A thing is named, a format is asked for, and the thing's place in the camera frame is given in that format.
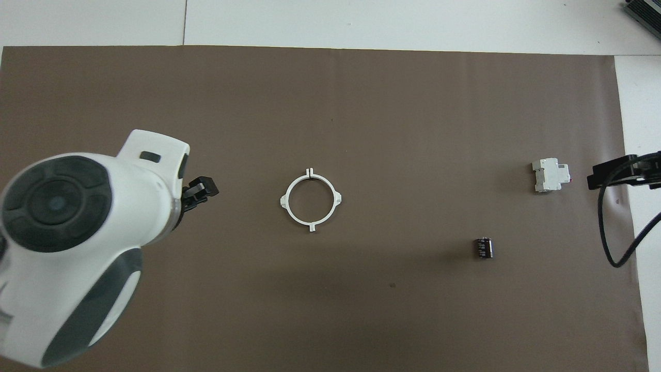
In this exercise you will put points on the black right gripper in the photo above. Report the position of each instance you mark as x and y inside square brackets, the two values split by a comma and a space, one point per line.
[645, 168]

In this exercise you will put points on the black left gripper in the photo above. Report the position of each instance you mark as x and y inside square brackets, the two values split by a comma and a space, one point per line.
[188, 199]

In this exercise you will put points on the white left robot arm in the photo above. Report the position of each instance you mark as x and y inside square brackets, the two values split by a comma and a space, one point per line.
[139, 206]

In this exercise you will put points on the white circuit breaker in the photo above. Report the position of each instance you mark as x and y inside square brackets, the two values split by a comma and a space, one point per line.
[548, 174]

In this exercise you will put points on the black cylindrical capacitor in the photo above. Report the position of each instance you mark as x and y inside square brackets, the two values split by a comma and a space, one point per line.
[484, 248]

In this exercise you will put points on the grey ribbed device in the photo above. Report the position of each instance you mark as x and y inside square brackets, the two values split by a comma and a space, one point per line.
[645, 13]

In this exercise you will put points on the brown paper mat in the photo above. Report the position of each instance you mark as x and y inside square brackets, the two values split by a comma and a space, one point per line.
[361, 299]

